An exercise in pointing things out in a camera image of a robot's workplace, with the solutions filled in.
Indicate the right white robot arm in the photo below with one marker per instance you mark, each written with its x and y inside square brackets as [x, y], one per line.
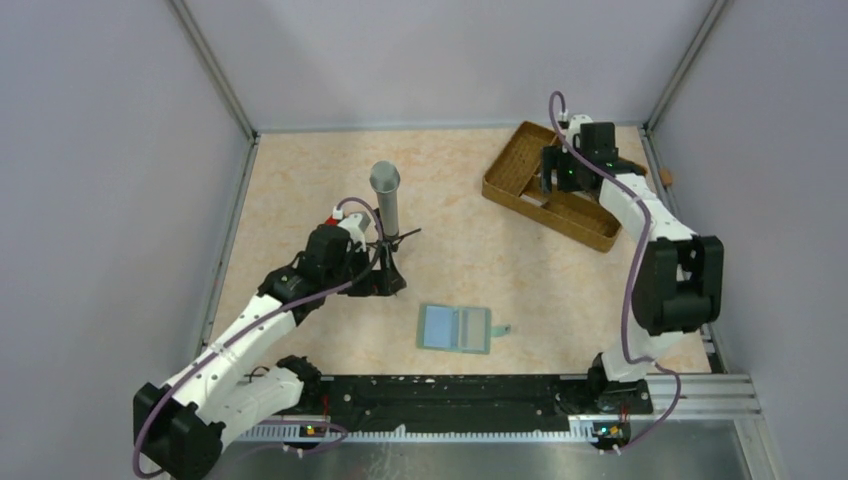
[674, 284]

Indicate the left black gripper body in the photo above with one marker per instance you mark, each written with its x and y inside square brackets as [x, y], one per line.
[375, 282]

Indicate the grey microphone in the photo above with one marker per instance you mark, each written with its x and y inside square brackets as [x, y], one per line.
[385, 181]

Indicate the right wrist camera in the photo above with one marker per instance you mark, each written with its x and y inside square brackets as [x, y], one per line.
[570, 124]

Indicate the green card holder wallet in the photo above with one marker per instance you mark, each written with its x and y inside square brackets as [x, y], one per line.
[457, 329]

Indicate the brown woven cutlery tray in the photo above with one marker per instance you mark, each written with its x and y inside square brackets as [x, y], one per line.
[514, 181]

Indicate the small wooden block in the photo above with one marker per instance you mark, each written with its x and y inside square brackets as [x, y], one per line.
[666, 177]

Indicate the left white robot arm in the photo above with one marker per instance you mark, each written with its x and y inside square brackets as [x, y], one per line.
[183, 426]

